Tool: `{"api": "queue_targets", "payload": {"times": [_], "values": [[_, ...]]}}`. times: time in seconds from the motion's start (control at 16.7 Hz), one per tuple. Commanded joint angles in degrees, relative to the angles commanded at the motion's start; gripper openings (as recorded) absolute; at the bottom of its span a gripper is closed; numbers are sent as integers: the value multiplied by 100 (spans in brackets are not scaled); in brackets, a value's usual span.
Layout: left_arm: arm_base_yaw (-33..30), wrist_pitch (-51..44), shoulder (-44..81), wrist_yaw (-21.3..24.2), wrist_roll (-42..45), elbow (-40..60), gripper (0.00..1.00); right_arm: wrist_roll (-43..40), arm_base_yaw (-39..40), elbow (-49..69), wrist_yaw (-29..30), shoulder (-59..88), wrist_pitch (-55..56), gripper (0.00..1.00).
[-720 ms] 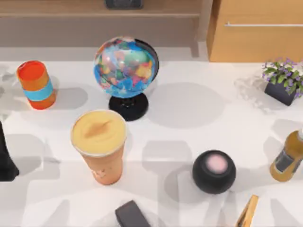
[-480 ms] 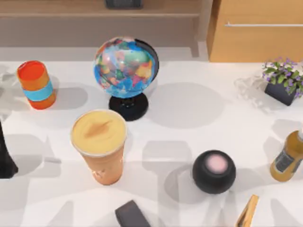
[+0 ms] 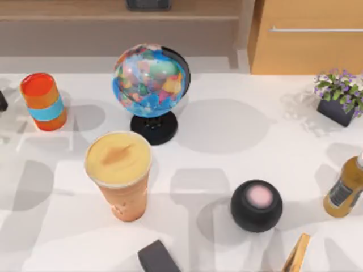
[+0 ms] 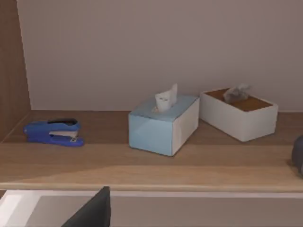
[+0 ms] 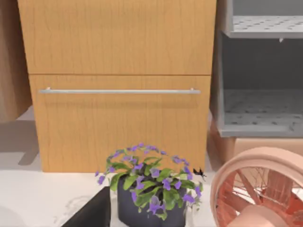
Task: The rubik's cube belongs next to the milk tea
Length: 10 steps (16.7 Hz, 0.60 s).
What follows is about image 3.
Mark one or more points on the colourful globe on black stand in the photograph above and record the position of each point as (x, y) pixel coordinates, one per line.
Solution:
(150, 82)

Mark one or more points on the orange drink cup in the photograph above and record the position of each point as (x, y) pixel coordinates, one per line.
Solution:
(120, 170)

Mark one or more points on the black round speaker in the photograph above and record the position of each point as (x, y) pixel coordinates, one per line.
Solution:
(256, 209)

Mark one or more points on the wooden open shelf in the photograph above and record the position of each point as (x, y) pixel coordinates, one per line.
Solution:
(119, 31)

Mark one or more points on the dark grey flat block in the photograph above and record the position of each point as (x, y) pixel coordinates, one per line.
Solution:
(157, 258)

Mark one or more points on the dark grey box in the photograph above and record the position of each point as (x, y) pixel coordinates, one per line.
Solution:
(148, 4)

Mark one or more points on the orange and blue cup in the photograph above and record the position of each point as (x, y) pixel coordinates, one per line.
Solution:
(42, 102)

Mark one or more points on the wooden cupboard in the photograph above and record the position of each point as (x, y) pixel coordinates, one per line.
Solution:
(306, 51)

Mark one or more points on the purple flowers in black pot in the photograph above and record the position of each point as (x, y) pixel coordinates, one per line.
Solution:
(339, 96)

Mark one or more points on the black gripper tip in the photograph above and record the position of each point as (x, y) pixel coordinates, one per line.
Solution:
(2, 101)

